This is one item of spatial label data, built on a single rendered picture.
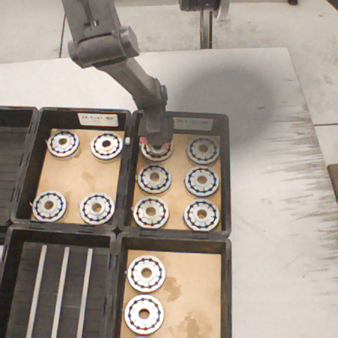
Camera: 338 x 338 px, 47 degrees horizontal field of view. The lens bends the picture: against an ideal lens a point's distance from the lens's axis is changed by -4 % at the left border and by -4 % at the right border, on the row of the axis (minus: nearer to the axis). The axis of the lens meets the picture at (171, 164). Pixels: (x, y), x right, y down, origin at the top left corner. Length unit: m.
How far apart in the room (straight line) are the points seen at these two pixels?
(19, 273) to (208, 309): 0.53
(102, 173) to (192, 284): 0.44
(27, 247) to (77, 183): 0.25
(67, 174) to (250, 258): 0.63
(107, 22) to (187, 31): 2.27
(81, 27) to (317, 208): 1.03
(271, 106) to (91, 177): 0.76
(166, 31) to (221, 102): 1.41
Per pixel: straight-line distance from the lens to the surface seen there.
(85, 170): 1.29
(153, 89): 0.99
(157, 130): 1.04
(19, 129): 1.44
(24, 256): 1.23
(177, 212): 1.20
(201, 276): 1.14
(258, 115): 1.58
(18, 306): 1.19
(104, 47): 0.68
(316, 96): 2.70
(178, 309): 1.12
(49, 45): 2.95
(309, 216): 1.42
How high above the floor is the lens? 1.93
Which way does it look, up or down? 60 degrees down
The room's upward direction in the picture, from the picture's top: 1 degrees clockwise
